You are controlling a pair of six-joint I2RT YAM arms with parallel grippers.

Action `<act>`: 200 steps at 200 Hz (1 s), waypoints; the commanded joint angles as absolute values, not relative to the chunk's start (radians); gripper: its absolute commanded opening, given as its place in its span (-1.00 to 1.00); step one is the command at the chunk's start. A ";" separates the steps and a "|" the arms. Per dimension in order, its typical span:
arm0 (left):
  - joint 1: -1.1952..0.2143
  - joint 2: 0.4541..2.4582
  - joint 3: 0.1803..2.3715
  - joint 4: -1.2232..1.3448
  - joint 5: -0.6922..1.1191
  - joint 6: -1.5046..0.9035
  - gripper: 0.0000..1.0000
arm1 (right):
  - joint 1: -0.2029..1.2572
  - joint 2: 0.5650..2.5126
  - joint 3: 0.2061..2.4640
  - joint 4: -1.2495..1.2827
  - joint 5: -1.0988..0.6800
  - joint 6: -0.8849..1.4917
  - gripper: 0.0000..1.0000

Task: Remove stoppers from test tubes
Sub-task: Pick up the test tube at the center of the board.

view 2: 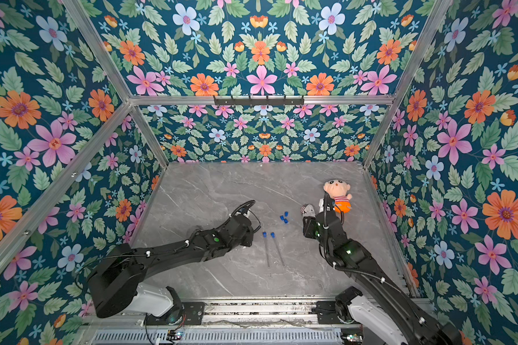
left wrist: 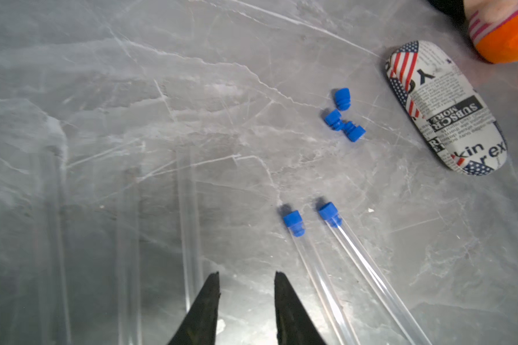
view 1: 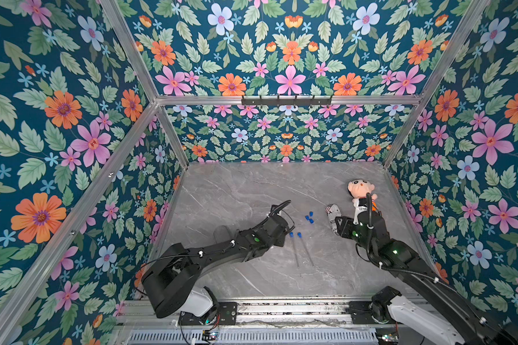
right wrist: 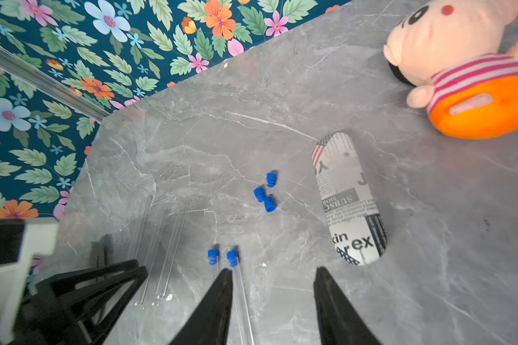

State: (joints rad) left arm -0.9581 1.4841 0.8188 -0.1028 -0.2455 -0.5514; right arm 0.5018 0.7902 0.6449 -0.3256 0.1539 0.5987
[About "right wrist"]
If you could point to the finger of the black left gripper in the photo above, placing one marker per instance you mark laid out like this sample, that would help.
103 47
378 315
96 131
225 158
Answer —
90 320
92 283

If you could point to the blue stopper of tube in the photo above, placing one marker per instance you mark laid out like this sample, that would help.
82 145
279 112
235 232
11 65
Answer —
271 179

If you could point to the clear test tube blue stopper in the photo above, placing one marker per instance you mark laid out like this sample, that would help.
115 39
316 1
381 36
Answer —
242 312
149 261
214 262
174 235

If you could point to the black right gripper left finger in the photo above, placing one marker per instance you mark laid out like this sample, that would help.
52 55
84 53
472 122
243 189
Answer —
210 322

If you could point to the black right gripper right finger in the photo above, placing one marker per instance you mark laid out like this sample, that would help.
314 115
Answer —
339 323

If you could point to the plush doll orange pants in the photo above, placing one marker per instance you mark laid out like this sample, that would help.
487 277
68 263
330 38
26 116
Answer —
448 52

